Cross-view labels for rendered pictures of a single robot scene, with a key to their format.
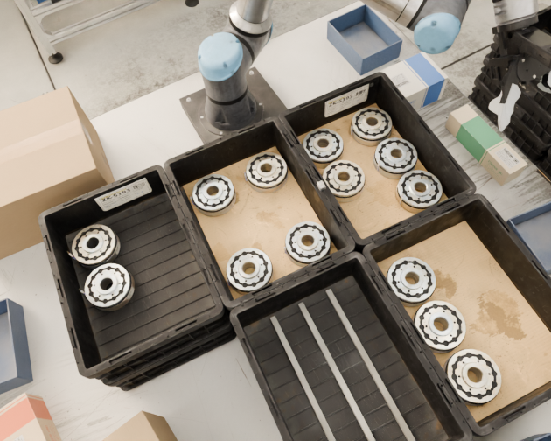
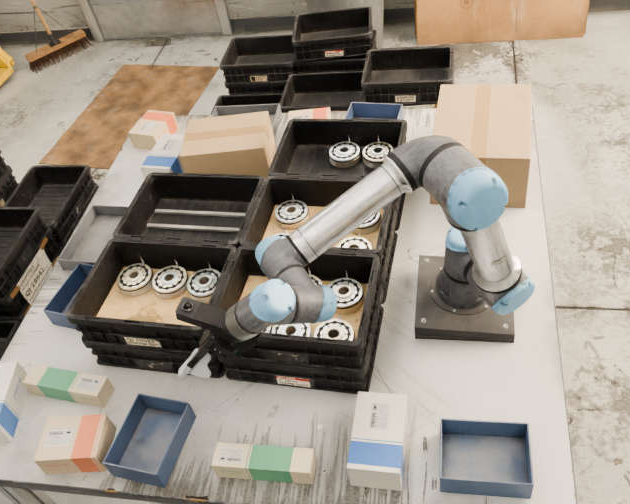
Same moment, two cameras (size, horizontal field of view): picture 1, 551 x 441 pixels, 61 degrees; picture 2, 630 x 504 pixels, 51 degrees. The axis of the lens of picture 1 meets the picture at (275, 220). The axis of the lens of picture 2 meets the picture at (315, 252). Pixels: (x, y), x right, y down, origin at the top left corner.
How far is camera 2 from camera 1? 1.78 m
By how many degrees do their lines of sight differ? 65
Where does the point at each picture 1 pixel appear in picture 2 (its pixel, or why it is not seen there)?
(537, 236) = (165, 438)
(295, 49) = (528, 396)
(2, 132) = (505, 120)
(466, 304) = (166, 309)
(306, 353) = (225, 223)
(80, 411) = not seen: hidden behind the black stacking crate
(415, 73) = (376, 442)
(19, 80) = not seen: outside the picture
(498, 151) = (242, 452)
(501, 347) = (131, 308)
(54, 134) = (480, 143)
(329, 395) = (197, 222)
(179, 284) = not seen: hidden behind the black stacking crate
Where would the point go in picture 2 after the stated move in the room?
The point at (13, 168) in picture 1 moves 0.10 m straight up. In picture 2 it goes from (464, 120) to (465, 94)
